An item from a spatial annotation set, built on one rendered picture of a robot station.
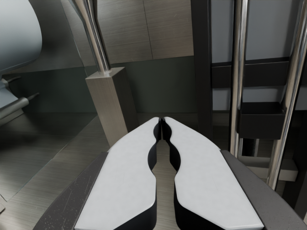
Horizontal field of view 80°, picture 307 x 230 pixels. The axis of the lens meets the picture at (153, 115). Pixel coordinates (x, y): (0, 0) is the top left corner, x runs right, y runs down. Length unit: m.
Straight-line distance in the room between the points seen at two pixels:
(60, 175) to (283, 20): 0.66
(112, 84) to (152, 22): 0.30
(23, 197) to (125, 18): 0.66
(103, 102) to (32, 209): 0.35
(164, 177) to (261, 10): 0.43
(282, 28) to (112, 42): 0.63
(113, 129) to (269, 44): 0.48
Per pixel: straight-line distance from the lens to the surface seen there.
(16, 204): 0.69
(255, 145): 0.47
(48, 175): 0.72
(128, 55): 0.78
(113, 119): 0.59
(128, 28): 0.76
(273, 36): 0.27
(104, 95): 0.56
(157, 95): 0.80
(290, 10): 0.27
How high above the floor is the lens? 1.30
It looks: 29 degrees down
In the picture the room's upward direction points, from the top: 11 degrees counter-clockwise
